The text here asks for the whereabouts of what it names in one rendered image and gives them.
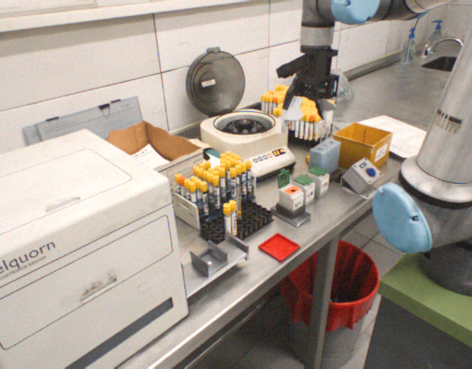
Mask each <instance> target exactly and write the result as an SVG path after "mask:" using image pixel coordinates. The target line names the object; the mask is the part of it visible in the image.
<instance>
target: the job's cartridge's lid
mask: <svg viewBox="0 0 472 369"><path fill-rule="evenodd" d="M277 181H278V189H280V188H282V187H285V186H287V185H288V184H290V179H289V170H287V171H286V170H285V168H284V169H282V170H281V171H280V174H278V175H277Z"/></svg>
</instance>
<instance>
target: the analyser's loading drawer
mask: <svg viewBox="0 0 472 369"><path fill-rule="evenodd" d="M208 246H209V248H208V249H206V250H204V251H203V252H202V253H200V254H198V255H195V254H194V253H193V252H192V251H190V256H191V262H189V263H188V264H186V265H184V266H183V268H184V281H185V286H186V292H187V297H189V296H190V295H192V294H194V293H195V292H196V291H198V290H199V289H200V288H202V287H204V286H205V285H206V284H208V283H209V282H211V281H212V280H213V279H215V278H216V277H218V276H219V275H221V274H222V273H223V272H225V271H227V270H228V269H230V268H231V267H232V266H234V265H235V264H237V263H238V262H240V261H241V260H242V259H245V260H246V261H248V260H249V245H248V244H246V243H245V242H243V241H241V240H240V239H239V238H237V237H235V236H234V235H233V234H231V233H229V232H228V231H226V232H225V240H224V241H223V242H221V243H219V244H218V245H216V244H214V243H213V242H212V241H210V240H209V241H208ZM208 262H211V265H209V264H208Z"/></svg>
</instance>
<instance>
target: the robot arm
mask: <svg viewBox="0 0 472 369"><path fill-rule="evenodd" d="M456 1H459V0H303V3H302V14H301V30H300V40H299V43H300V53H305V54H304V55H302V56H300V57H298V58H296V59H294V60H293V61H290V62H288V63H286V64H283V65H281V66H280V67H278V68H277V69H276V72H277V77H278V78H283V79H284V78H289V77H291V76H293V75H294V74H296V76H295V78H294V79H293V81H292V84H291V85H290V86H289V88H288V90H287V92H286V94H285V99H284V102H283V106H282V121H281V131H282V132H285V129H286V127H287V126H288V121H294V122H297V121H300V120H301V119H302V117H303V115H304V114H303V112H302V111H301V109H300V107H301V104H302V101H303V99H302V97H306V98H307V99H308V100H311V101H313V102H315V107H316V109H317V110H318V115H319V117H321V118H322V120H325V118H326V111H335V110H336V106H335V105H334V104H333V103H332V102H329V101H328V100H330V99H332V98H333V97H337V90H338V83H339V78H340V76H339V75H335V74H331V62H332V57H334V56H337V53H338V50H336V49H332V48H331V45H332V44H333V38H334V27H335V21H336V22H340V23H344V24H346V25H361V24H364V23H366V22H371V21H398V20H401V21H411V20H413V19H418V18H421V17H423V16H425V15H426V13H427V12H428V11H430V10H433V9H435V8H438V7H442V6H444V5H447V4H451V3H453V2H456ZM335 81H336V82H337V85H336V91H335V92H334V84H335ZM372 210H373V214H374V218H375V221H376V224H377V227H378V229H379V231H380V232H381V234H382V235H383V237H384V239H385V240H386V241H387V242H388V243H389V244H390V245H391V246H392V247H394V248H395V249H397V250H398V251H401V252H403V253H417V252H419V255H418V262H419V266H420V267H421V269H422V271H423V272H424V273H425V275H426V276H428V277H429V278H430V279H431V280H432V281H434V282H435V283H437V284H438V285H440V286H442V287H444V288H446V289H448V290H450V291H453V292H454V293H457V294H462V295H465V296H468V297H472V23H471V26H470V28H469V30H468V33H467V35H466V37H465V40H464V43H463V44H462V47H461V49H460V52H459V55H458V57H457V60H456V62H455V64H454V67H453V69H452V72H451V74H450V76H449V79H448V81H447V83H446V86H445V89H444V90H443V94H442V95H441V98H440V101H439V103H438V106H437V108H436V110H435V113H434V115H433V117H432V120H431V122H430V126H429V127H428V129H427V132H426V135H425V137H424V140H423V141H422V144H421V147H420V149H419V152H418V154H417V155H416V156H413V157H409V158H408V159H407V160H405V161H404V162H403V164H402V166H401V168H400V171H399V173H398V176H397V179H396V181H395V182H394V183H386V184H385V185H384V186H381V187H379V188H378V189H377V190H376V191H375V194H374V196H373V200H372Z"/></svg>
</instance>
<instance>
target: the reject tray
mask: <svg viewBox="0 0 472 369"><path fill-rule="evenodd" d="M299 248H300V245H299V244H297V243H295V242H294V241H292V240H290V239H289V238H287V237H285V236H283V235H282V234H279V233H278V232H277V233H276V234H275V235H273V236H271V237H270V238H268V239H267V240H266V241H265V242H263V243H261V244H260V245H259V246H258V249H260V250H262V251H263V252H265V253H266V254H268V255H269V256H271V257H272V258H274V259H276V260H277V261H279V262H280V263H281V262H283V261H284V260H285V259H286V258H288V257H289V256H290V255H292V254H293V253H295V252H296V251H297V250H298V249H299Z"/></svg>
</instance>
